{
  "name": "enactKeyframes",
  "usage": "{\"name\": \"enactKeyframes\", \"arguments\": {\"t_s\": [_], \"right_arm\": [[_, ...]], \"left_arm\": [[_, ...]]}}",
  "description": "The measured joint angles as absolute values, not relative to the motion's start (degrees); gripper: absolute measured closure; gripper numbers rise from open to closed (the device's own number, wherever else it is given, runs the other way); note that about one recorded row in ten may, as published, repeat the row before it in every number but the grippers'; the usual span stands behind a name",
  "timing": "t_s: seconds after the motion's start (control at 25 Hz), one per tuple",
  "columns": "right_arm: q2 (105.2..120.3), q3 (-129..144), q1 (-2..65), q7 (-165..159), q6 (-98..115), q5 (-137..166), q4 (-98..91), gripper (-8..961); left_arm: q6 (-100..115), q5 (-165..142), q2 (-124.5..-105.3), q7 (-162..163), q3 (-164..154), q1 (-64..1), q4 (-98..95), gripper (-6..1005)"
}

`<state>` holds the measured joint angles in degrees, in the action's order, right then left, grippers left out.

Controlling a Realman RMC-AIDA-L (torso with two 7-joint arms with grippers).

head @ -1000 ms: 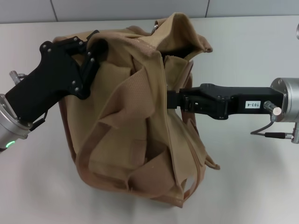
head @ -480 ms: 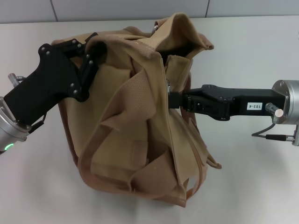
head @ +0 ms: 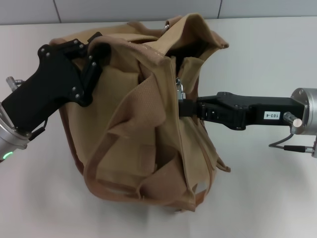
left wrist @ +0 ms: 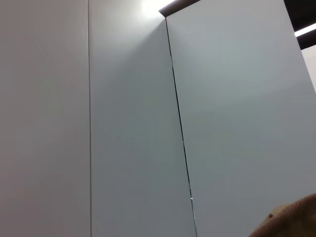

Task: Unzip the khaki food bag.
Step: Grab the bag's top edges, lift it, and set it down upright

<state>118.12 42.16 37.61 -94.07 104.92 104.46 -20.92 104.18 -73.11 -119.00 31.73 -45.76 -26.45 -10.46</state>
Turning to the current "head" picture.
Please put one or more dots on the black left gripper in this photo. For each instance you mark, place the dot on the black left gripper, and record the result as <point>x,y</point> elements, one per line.
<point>49,84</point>

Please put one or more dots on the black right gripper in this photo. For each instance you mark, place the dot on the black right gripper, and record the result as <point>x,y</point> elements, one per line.
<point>252,111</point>

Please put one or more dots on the silver zipper pull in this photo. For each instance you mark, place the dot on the silver zipper pull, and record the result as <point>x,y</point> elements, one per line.
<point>180,86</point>

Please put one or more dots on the khaki canvas food bag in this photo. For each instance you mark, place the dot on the khaki canvas food bag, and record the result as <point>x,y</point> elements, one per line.
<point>148,129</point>

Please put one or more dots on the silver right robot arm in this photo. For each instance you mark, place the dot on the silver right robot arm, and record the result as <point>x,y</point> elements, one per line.
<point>307,99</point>

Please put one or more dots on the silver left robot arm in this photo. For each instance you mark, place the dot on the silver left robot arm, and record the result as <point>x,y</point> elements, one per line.
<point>7,143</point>

